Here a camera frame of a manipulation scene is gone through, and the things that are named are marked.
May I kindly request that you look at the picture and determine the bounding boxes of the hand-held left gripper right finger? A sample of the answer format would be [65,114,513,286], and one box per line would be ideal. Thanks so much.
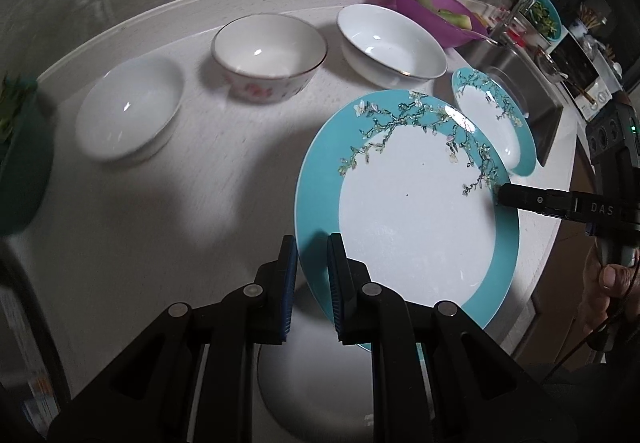
[327,233,583,443]

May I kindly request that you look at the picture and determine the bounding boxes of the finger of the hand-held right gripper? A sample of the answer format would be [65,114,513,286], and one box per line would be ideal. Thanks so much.
[492,183,626,225]

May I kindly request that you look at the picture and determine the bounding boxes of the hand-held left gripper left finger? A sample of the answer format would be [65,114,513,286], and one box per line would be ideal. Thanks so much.
[47,235,301,443]

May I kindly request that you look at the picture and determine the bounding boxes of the small teal floral plate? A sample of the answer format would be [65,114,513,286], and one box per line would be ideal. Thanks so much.
[451,68,538,176]

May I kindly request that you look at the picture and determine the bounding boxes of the large teal floral plate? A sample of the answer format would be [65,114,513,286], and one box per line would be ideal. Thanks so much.
[294,89,523,354]

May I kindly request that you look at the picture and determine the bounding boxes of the white bowl thin gold rim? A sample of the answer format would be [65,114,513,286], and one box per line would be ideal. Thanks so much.
[336,4,448,88]

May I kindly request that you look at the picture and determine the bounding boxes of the plain white bowl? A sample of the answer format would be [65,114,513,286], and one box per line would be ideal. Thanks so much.
[75,57,185,162]

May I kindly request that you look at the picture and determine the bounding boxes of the floral white bowl brown rim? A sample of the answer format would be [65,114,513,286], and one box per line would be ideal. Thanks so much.
[211,14,328,102]

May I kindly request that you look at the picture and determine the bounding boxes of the person's right hand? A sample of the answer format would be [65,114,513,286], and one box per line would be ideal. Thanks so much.
[574,247,640,350]

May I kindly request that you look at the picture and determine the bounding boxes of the black induction cooker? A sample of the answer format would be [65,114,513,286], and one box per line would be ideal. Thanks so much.
[549,30,612,120]

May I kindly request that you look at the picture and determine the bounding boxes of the white plate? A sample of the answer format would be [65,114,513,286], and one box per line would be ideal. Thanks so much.
[256,283,376,443]

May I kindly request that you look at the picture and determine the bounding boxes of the stainless steel sink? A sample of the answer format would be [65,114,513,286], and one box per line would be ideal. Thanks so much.
[460,40,563,168]

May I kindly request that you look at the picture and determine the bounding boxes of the chopsticks in holder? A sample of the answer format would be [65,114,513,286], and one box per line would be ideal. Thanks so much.
[570,4,603,40]

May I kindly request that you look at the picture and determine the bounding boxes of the teal colander with greens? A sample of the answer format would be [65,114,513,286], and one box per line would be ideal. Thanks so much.
[522,0,564,44]

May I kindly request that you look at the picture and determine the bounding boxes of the chrome faucet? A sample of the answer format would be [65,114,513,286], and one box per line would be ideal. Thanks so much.
[495,0,544,46]

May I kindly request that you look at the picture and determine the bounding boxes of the purple plastic basin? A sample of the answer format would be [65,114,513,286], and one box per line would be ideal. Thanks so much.
[362,0,493,48]

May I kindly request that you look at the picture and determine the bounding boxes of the green plastic basket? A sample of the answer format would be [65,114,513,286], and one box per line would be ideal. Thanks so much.
[0,78,55,236]

